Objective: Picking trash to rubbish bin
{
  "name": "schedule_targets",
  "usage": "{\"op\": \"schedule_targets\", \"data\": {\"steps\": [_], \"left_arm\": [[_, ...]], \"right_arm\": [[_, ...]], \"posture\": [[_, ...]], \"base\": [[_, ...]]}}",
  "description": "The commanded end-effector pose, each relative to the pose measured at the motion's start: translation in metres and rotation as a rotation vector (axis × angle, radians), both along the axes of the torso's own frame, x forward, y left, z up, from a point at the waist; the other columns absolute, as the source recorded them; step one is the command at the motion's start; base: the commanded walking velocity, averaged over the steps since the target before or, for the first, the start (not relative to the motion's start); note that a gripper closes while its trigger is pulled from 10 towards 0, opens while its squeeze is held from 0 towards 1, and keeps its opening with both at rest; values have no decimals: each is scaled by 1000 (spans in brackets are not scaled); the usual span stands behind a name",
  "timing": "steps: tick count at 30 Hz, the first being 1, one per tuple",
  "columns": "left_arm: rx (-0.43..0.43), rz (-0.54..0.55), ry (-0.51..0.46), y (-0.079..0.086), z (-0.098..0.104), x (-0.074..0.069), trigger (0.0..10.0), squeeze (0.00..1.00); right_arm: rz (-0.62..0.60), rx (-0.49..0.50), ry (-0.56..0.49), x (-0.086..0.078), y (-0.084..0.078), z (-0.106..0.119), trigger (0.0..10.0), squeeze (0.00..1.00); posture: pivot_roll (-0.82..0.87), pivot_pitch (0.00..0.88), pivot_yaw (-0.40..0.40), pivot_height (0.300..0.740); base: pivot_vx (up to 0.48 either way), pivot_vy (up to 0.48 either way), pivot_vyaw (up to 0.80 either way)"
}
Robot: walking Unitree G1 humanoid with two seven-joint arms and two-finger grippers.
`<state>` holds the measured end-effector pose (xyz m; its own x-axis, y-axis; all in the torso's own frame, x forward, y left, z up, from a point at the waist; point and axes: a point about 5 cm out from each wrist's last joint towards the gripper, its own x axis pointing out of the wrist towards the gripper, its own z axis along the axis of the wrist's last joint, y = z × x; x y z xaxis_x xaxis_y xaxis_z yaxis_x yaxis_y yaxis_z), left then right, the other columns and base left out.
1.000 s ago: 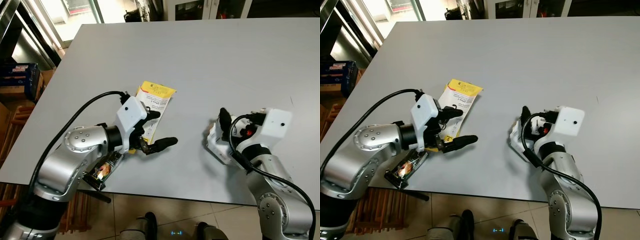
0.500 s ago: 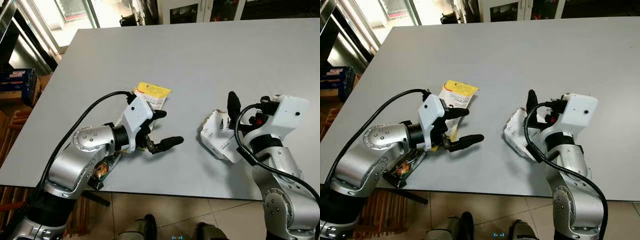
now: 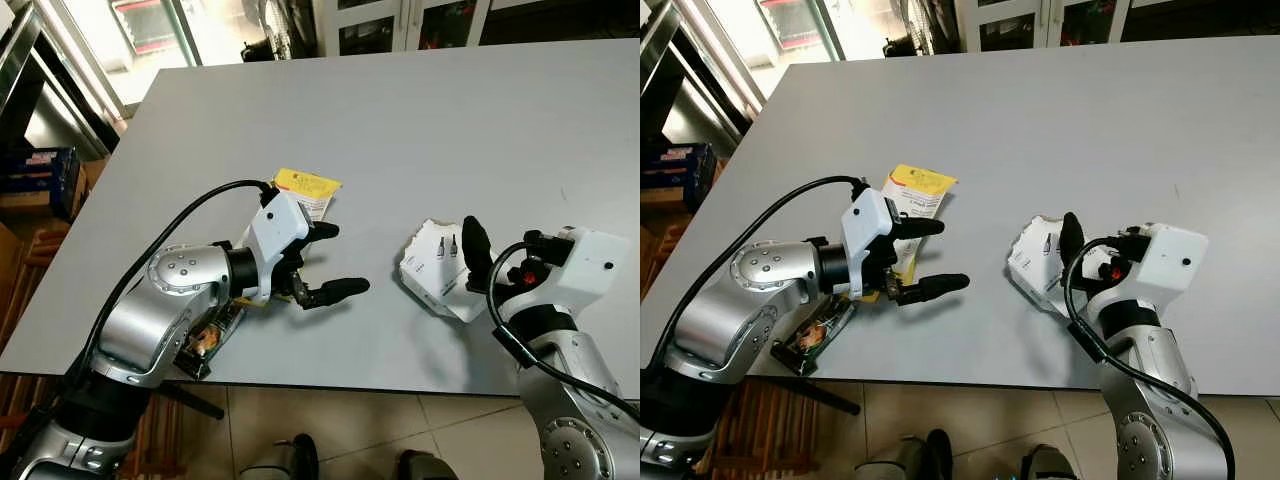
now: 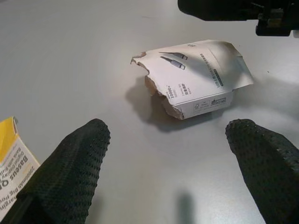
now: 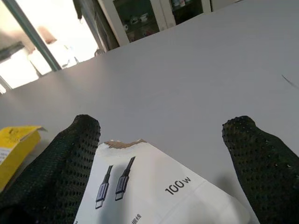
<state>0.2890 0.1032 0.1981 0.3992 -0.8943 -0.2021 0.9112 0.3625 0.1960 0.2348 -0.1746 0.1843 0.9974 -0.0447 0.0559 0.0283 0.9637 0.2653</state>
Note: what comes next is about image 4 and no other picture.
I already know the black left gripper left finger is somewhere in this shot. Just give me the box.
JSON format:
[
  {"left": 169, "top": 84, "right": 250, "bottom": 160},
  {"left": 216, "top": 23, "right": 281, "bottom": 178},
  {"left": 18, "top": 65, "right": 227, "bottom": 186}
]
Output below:
[{"left": 4, "top": 118, "right": 111, "bottom": 224}]

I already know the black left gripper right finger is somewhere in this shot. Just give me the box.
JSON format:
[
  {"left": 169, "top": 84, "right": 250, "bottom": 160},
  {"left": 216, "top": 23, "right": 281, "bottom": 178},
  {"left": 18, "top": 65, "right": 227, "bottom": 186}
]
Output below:
[{"left": 225, "top": 119, "right": 299, "bottom": 224}]

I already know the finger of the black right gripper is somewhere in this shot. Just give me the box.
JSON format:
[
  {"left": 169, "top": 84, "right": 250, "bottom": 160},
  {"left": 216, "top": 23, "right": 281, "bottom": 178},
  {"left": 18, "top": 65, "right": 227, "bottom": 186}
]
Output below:
[{"left": 177, "top": 0, "right": 260, "bottom": 22}]

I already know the yellow white Baseus box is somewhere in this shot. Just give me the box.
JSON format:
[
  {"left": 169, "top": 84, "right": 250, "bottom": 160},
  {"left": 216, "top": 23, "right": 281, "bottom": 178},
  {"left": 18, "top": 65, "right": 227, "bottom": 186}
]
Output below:
[{"left": 0, "top": 116, "right": 41, "bottom": 217}]

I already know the torn white cable box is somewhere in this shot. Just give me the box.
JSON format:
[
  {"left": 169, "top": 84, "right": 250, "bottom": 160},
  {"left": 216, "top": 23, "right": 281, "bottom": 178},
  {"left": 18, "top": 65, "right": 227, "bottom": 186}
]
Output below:
[{"left": 130, "top": 41, "right": 255, "bottom": 120}]

